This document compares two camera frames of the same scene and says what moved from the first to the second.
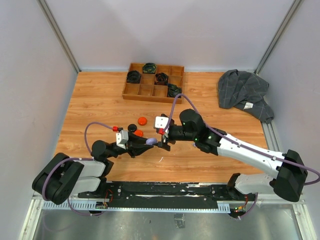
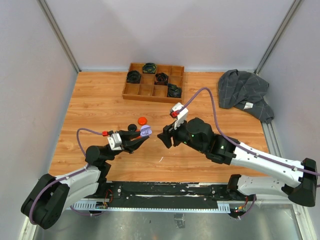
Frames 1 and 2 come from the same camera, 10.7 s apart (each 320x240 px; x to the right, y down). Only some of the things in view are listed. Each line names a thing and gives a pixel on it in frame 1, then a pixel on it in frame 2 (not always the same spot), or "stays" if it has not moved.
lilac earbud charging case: [151, 141] to [145, 131]
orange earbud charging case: [142, 121] stays
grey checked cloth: [244, 90] stays
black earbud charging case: [132, 127] stays
